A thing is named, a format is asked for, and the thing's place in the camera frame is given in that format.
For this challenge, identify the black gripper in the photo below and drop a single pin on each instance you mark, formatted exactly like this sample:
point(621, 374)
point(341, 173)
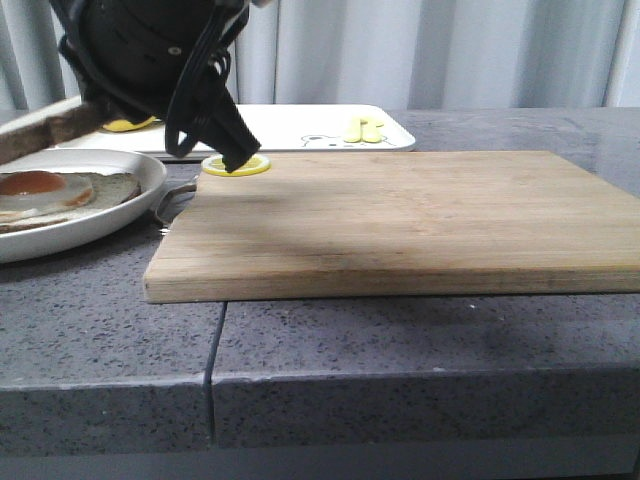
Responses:
point(168, 59)

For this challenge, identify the bread slice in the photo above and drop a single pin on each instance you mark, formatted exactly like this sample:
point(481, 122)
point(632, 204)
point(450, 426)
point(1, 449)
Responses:
point(54, 124)
point(109, 191)

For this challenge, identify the fried egg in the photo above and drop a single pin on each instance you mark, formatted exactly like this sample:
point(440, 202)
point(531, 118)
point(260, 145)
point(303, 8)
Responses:
point(35, 193)

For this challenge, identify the white round plate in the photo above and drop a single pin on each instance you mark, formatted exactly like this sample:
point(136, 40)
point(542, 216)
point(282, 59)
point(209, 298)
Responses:
point(38, 242)

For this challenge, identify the white rectangular tray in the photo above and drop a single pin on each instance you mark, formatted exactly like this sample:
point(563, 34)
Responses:
point(278, 127)

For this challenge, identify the yellow lemon slice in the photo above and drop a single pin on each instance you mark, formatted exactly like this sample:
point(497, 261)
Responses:
point(214, 165)

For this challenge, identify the front yellow lemon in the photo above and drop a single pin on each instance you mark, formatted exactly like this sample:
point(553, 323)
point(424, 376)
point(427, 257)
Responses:
point(122, 125)

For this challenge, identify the yellow plastic fork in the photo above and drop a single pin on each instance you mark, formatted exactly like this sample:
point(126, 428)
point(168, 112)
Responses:
point(353, 132)

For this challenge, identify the grey curtain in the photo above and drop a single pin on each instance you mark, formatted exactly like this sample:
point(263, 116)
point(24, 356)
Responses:
point(440, 54)

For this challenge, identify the wooden cutting board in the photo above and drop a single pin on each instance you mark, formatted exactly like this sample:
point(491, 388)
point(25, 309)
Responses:
point(345, 224)

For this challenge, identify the metal cutting board handle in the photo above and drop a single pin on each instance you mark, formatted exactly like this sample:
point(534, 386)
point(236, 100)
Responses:
point(171, 196)

